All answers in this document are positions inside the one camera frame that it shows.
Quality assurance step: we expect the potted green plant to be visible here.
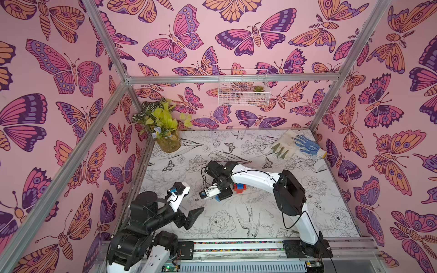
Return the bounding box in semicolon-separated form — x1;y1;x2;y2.
132;99;192;153

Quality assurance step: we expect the blue work glove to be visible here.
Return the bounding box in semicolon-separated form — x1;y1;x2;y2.
294;135;327;159

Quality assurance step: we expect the long red lego brick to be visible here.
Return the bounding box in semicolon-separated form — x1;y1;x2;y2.
233;184;246;194

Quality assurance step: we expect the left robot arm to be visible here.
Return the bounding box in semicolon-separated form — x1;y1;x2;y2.
106;188;204;273

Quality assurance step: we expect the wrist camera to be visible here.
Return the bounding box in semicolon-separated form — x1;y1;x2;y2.
199;186;221;199
166;182;191;213

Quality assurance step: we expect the small succulent in basket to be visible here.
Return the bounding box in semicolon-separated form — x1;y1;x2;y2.
253;85;265;93

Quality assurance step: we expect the white vented cable duct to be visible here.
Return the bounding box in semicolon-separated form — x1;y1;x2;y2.
102;260;308;273

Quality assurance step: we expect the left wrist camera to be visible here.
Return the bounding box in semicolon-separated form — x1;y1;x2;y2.
166;182;191;213

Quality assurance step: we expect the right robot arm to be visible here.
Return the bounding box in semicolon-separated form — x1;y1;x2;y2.
199;161;333;258

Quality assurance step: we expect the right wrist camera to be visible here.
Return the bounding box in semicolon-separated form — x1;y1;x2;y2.
199;186;221;199

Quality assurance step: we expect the white wire basket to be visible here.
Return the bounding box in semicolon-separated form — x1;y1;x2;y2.
217;73;271;107

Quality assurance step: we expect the green beige work glove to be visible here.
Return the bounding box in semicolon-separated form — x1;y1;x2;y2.
271;130;299;159

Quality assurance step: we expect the aluminium rail with beads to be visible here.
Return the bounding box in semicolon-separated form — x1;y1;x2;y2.
98;237;380;262

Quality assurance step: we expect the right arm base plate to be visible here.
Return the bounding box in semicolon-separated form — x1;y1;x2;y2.
283;240;333;258

